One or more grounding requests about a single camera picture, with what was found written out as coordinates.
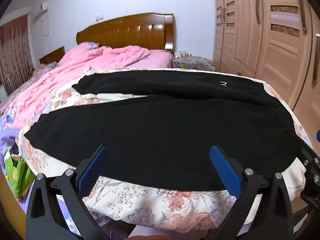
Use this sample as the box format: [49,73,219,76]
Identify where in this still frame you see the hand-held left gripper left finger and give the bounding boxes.
[26,144,111,240]

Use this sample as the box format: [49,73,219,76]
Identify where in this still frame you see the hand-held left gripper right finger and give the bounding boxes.
[207,144,295,240]

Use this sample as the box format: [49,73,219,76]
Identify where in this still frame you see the black pants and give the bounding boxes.
[24,70,307,191]

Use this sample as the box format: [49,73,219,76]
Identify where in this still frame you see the floral bed quilt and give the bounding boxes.
[19,65,313,231]

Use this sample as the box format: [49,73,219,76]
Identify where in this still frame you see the green bag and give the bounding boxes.
[4,155,36,200]

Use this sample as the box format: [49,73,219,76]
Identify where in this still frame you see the pink blanket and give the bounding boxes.
[5,42,173,130]

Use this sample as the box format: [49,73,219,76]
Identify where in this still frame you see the floral covered nightstand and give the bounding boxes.
[172,56,215,72]

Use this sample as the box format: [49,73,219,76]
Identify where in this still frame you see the light wooden wardrobe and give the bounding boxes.
[212,0,320,142]

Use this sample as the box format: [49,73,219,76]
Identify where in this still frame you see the small dark wooden headboard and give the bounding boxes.
[39,46,66,65]

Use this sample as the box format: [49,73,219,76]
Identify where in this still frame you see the red patterned curtain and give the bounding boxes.
[0,14,35,98]

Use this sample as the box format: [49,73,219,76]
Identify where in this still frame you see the wooden bed headboard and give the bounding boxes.
[76,12,175,52]

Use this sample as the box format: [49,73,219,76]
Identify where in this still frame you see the white air conditioner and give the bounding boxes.
[31,2,49,21]

